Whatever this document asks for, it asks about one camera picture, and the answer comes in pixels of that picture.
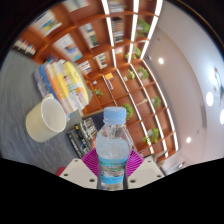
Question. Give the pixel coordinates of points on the stack of dark books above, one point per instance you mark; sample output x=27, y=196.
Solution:
x=81, y=136

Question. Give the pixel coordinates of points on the dark upholstered chair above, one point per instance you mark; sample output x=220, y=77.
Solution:
x=97, y=120

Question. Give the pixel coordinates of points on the cream plastic cup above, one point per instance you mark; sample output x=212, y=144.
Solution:
x=40, y=125

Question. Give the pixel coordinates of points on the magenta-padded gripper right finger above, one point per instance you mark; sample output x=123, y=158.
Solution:
x=146, y=171

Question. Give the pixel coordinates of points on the stack of colourful books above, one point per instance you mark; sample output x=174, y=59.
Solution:
x=63, y=83

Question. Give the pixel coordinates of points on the clear blue-capped water bottle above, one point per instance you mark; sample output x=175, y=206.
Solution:
x=112, y=146

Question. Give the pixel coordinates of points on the branched ceiling lamp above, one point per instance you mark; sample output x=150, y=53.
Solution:
x=210, y=99

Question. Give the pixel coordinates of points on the flat round red coaster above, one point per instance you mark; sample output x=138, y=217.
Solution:
x=60, y=171

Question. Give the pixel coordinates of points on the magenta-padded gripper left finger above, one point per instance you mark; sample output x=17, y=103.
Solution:
x=78, y=173

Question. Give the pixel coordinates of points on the wooden shelf unit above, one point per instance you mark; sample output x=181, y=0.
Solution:
x=133, y=90

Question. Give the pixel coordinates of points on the round recessed ceiling light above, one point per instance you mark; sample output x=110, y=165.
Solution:
x=161, y=60
x=188, y=139

